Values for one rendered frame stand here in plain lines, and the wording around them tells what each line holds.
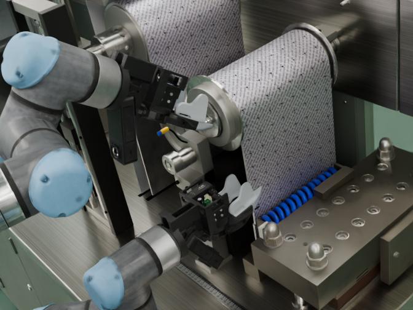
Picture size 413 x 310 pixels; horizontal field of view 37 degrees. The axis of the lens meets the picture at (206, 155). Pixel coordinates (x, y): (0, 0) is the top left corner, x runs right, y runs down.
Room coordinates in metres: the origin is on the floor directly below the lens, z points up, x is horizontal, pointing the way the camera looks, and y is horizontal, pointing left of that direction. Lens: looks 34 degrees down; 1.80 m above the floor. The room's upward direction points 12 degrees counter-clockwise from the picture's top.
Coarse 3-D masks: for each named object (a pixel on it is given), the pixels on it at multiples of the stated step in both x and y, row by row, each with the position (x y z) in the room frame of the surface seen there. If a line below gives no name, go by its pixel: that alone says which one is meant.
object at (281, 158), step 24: (288, 120) 0.97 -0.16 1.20; (312, 120) 1.00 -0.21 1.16; (264, 144) 0.93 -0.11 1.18; (288, 144) 0.96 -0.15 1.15; (312, 144) 1.00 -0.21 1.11; (264, 168) 0.93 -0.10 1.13; (288, 168) 0.96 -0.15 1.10; (312, 168) 1.00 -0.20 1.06; (264, 192) 0.92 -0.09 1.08; (288, 192) 0.96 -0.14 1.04
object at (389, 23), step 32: (256, 0) 1.31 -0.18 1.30; (288, 0) 1.23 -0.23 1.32; (320, 0) 1.15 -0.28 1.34; (352, 0) 1.09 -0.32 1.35; (384, 0) 1.03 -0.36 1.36; (256, 32) 1.32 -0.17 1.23; (352, 32) 1.09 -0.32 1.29; (384, 32) 1.03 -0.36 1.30; (352, 64) 1.09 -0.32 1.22; (384, 64) 1.03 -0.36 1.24; (352, 96) 1.10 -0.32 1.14; (384, 96) 1.03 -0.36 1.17
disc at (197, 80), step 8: (192, 80) 0.99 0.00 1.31; (200, 80) 0.97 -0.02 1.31; (208, 80) 0.95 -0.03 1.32; (192, 88) 0.99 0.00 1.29; (216, 88) 0.93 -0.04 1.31; (224, 96) 0.92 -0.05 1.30; (232, 104) 0.90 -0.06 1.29; (232, 112) 0.91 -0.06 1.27; (240, 120) 0.89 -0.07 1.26; (240, 128) 0.90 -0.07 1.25; (240, 136) 0.90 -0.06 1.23; (232, 144) 0.92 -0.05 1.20; (240, 144) 0.90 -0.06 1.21
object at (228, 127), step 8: (200, 88) 0.95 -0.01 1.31; (208, 88) 0.95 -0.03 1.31; (192, 96) 0.97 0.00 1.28; (208, 96) 0.93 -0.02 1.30; (216, 96) 0.93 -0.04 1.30; (216, 104) 0.92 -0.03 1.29; (224, 104) 0.92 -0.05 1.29; (224, 112) 0.91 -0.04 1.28; (224, 120) 0.91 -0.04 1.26; (232, 120) 0.91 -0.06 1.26; (224, 128) 0.91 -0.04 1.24; (232, 128) 0.90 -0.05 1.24; (224, 136) 0.91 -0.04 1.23; (232, 136) 0.91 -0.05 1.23; (216, 144) 0.94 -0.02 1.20; (224, 144) 0.92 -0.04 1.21
